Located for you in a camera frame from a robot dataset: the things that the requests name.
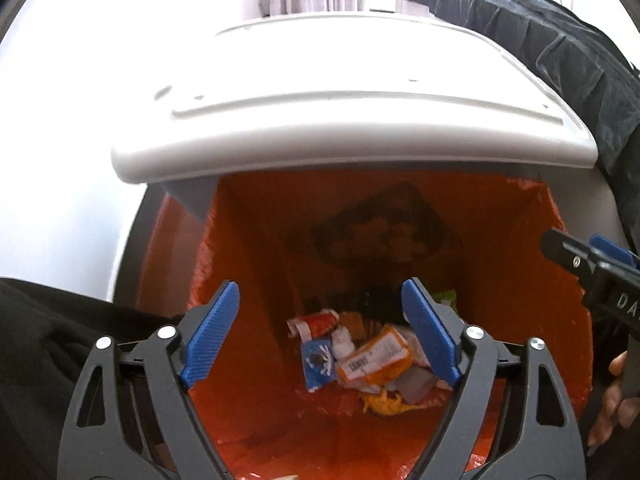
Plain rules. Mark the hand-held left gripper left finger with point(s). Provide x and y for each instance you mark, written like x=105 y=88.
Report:
x=210 y=340

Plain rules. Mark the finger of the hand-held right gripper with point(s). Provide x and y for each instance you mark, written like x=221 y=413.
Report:
x=565 y=252
x=612 y=250

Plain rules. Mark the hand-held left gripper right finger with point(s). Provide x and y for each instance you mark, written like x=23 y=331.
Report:
x=430 y=335

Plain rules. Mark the orange plastic bin liner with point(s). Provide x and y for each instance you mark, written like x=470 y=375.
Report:
x=525 y=300

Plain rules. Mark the grey lidded trash bin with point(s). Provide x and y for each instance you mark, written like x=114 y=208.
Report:
x=350 y=85

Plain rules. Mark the person's right hand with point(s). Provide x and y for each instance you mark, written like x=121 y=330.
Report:
x=612 y=420

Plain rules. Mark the green packet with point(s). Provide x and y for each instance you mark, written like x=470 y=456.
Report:
x=445 y=299

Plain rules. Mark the grey card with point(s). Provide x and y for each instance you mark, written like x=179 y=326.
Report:
x=415 y=385

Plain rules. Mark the orange labelled packet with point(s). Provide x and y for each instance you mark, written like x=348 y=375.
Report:
x=380 y=357

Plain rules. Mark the yellow crumpled wrapper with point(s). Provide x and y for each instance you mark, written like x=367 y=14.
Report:
x=387 y=402

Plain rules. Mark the red and white wrapper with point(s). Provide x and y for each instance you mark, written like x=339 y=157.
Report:
x=317 y=325

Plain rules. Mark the blue and white packet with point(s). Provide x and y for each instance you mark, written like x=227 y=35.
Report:
x=317 y=365

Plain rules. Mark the person's dark clothing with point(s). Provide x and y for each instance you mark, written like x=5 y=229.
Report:
x=45 y=360

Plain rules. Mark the black cloth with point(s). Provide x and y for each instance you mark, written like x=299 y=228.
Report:
x=550 y=45

